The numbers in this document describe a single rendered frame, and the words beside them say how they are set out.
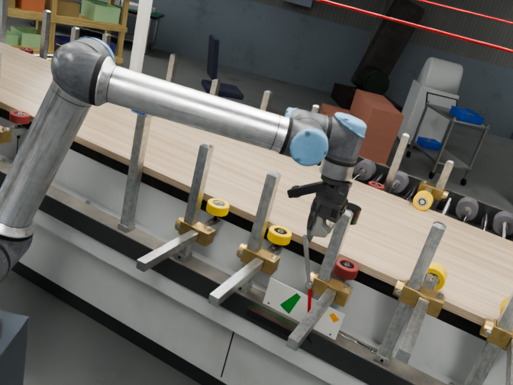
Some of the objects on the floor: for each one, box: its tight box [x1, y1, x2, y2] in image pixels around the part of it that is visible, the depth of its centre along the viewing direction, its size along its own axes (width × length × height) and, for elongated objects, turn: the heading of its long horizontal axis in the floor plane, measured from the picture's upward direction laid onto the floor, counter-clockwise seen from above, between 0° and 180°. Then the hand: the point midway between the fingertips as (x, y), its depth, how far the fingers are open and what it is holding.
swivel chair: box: [202, 34, 244, 100], centre depth 579 cm, size 57×55×98 cm
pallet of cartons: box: [320, 89, 404, 166], centre depth 617 cm, size 87×122×72 cm
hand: (308, 237), depth 148 cm, fingers closed
